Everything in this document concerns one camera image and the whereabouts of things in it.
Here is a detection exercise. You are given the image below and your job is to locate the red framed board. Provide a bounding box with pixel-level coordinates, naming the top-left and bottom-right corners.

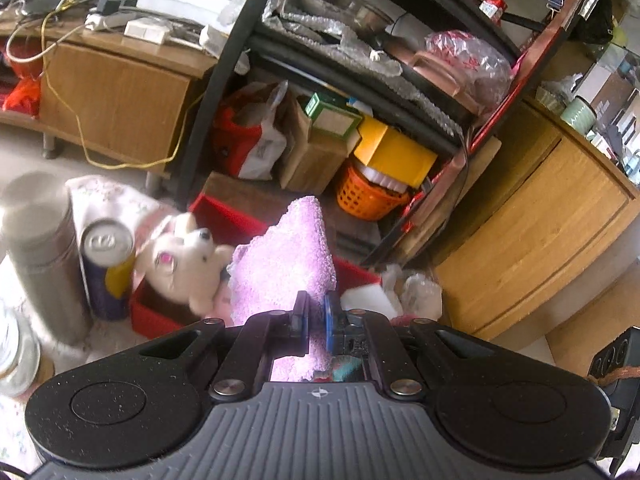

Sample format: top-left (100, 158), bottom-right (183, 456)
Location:
top-left (360, 0), bottom-right (608, 266)

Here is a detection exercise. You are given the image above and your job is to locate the orange plastic basket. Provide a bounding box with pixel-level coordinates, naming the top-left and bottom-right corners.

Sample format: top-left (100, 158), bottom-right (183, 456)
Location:
top-left (336, 160), bottom-right (411, 222)

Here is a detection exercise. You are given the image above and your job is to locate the steel thermos flask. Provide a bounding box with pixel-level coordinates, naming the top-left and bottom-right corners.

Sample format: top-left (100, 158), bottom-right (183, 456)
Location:
top-left (0, 171), bottom-right (93, 346)

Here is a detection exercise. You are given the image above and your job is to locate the red white plastic bag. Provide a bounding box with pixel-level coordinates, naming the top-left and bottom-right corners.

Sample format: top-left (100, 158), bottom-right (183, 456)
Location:
top-left (212, 80), bottom-right (290, 181)

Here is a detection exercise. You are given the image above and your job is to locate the red plastic basket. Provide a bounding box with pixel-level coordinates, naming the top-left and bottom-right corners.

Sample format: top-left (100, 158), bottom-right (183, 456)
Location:
top-left (131, 194), bottom-right (383, 338)

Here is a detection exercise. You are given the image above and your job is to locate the brown cardboard box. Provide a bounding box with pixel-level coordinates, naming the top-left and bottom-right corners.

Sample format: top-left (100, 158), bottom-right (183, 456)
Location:
top-left (278, 95), bottom-right (353, 196)

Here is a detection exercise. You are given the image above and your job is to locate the black cloth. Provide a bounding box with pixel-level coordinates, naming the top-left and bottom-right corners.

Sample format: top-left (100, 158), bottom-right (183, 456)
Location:
top-left (575, 0), bottom-right (621, 46)

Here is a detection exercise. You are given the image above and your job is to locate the pink plastic bag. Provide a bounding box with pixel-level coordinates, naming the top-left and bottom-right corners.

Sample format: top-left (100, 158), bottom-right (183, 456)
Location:
top-left (425, 30), bottom-right (513, 116)

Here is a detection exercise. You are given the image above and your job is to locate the yellow cardboard box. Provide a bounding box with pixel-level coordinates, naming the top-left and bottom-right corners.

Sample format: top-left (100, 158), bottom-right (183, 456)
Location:
top-left (354, 116), bottom-right (438, 192)

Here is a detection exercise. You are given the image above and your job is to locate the white sponge block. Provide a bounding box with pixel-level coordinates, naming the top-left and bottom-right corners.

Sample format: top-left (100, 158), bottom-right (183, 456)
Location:
top-left (340, 282), bottom-right (396, 316)

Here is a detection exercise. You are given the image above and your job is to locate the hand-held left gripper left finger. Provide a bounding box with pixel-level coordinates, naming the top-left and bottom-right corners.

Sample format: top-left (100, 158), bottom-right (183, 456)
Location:
top-left (140, 290), bottom-right (311, 404)

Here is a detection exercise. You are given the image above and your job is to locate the tall wooden cabinet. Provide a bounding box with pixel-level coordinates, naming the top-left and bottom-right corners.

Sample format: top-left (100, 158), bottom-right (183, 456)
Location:
top-left (432, 95), bottom-right (640, 381)

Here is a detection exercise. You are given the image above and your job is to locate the pink plastic tray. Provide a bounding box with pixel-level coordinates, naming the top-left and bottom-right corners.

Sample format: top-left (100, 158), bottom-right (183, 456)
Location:
top-left (390, 45), bottom-right (481, 111)

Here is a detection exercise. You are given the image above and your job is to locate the low wooden cabinet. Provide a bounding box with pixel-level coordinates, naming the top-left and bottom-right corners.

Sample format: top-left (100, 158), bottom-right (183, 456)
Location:
top-left (0, 10), bottom-right (221, 182)

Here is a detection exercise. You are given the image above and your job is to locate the purple towel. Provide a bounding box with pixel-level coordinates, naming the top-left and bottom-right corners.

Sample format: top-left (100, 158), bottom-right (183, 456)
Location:
top-left (227, 196), bottom-right (341, 383)

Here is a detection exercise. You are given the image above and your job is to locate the black metal shelf rack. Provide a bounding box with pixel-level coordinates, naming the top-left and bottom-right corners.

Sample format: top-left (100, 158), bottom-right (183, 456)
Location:
top-left (175, 0), bottom-right (621, 268)

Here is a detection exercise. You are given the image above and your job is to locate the red white bottle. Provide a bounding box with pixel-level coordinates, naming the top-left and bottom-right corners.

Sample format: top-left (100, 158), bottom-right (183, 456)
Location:
top-left (479, 0), bottom-right (508, 26)

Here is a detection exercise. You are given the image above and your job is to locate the green white box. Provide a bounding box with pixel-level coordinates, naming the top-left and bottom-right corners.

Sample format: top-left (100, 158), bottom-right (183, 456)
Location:
top-left (306, 92), bottom-right (363, 138)

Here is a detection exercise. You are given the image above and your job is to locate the green ceramic cup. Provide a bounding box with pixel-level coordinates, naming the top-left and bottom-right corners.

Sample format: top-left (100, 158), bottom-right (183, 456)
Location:
top-left (560, 96), bottom-right (596, 136)

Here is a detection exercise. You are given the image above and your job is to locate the white power strip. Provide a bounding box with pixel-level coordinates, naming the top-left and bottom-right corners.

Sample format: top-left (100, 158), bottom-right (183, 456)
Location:
top-left (85, 10), bottom-right (136, 31)

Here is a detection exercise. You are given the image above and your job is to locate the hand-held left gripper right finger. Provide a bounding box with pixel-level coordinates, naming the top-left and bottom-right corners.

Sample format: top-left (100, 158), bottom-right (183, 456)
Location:
top-left (322, 291), bottom-right (506, 402)

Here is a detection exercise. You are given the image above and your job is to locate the blue yellow drink can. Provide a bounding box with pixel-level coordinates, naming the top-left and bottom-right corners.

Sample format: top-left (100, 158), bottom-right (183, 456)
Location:
top-left (79, 217), bottom-right (137, 322)

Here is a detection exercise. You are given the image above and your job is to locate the white plush toy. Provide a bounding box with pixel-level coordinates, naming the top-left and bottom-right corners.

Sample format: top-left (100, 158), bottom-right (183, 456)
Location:
top-left (134, 212), bottom-right (236, 317)

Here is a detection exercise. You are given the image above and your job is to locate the crumpled clear plastic bag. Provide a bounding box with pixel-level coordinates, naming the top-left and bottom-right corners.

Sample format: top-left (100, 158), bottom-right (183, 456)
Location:
top-left (380, 262), bottom-right (443, 323)

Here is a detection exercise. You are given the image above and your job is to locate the white power adapter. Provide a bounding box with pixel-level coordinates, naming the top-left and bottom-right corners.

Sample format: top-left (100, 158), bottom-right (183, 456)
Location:
top-left (124, 17), bottom-right (168, 43)

